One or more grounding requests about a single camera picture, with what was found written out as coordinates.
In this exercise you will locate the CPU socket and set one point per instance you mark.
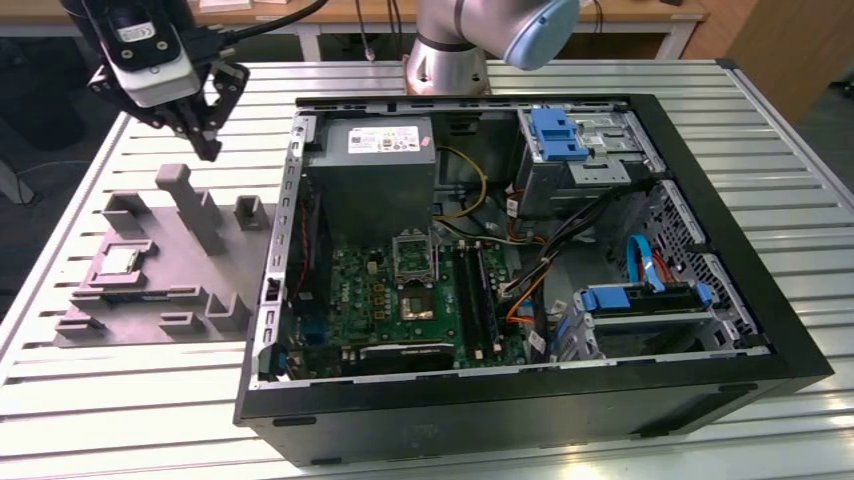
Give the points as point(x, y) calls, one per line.
point(416, 307)

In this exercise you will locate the blue port connector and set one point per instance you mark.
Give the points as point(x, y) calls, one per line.
point(280, 362)

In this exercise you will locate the metal disk bay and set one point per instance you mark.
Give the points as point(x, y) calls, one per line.
point(723, 327)

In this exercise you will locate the metal drive cage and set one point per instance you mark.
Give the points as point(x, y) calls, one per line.
point(600, 172)

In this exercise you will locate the silver CPU chip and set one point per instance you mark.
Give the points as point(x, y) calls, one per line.
point(120, 260)

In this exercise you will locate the green motherboard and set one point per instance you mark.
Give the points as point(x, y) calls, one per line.
point(354, 320)

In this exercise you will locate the white wrist camera black face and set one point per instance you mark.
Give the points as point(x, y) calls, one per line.
point(160, 75)

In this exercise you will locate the blue drive latch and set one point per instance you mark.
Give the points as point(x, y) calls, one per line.
point(554, 135)

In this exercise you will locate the small white box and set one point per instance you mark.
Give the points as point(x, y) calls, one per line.
point(223, 5)

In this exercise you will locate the grey power supply unit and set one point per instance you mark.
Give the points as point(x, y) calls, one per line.
point(374, 195)

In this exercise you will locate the black PC case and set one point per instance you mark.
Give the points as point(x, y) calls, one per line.
point(467, 425)

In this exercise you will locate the black RAM slot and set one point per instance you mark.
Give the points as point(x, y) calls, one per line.
point(486, 300)
point(468, 300)

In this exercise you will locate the black graphics card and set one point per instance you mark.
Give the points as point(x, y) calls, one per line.
point(407, 357)

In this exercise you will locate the wooden desk white frame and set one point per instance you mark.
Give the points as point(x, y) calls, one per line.
point(640, 15)

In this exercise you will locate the black office chair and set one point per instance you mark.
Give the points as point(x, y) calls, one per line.
point(33, 115)

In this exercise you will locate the wooden cabinet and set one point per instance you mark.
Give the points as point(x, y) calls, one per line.
point(787, 50)

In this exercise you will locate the grey parts rack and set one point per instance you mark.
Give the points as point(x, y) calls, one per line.
point(180, 280)

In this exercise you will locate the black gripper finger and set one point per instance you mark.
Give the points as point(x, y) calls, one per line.
point(229, 90)
point(113, 92)

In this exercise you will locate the blue drive rail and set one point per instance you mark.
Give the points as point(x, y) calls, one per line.
point(567, 330)

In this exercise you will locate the green RAM stick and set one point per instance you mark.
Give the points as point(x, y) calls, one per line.
point(143, 295)

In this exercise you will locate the hard disk in blue carrier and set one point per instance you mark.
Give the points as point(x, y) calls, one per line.
point(607, 299)

